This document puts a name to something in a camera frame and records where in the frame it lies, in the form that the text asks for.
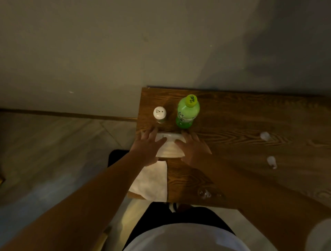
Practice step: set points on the person's left hand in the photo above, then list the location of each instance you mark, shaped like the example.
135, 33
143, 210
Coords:
146, 150

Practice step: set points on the person's right hand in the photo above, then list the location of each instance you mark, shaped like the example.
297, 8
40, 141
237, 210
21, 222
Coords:
195, 152

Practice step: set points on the clear plastic tissue pack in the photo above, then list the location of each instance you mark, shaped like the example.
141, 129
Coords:
170, 150

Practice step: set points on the white wiping cloth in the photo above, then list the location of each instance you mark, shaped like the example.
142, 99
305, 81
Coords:
152, 181

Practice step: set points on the white-capped clear shaker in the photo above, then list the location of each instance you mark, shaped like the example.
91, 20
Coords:
159, 113

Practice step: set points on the green drink bottle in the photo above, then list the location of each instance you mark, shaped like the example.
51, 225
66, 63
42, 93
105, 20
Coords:
186, 113

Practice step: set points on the small white tissue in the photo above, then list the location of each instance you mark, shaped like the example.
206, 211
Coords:
271, 161
265, 136

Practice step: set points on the person's left forearm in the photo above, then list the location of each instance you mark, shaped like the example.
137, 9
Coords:
90, 201

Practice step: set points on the person's right forearm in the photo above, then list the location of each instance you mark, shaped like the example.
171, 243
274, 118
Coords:
258, 201

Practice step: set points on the person's right white shoe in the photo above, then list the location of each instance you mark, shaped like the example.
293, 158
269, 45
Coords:
172, 207

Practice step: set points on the person's black shorts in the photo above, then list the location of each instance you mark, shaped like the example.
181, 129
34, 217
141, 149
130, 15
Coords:
165, 214

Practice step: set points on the person's white shirt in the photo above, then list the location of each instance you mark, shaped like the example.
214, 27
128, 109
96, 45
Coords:
186, 239

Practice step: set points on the black trash bin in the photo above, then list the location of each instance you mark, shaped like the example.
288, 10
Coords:
116, 156

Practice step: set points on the small clear plastic piece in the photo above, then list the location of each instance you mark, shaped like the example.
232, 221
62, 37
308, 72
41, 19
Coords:
204, 194

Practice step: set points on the brown wooden table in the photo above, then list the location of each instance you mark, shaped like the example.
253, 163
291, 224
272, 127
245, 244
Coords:
245, 113

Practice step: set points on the brown wooden baseboard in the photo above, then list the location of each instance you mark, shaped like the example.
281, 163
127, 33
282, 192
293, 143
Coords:
64, 114

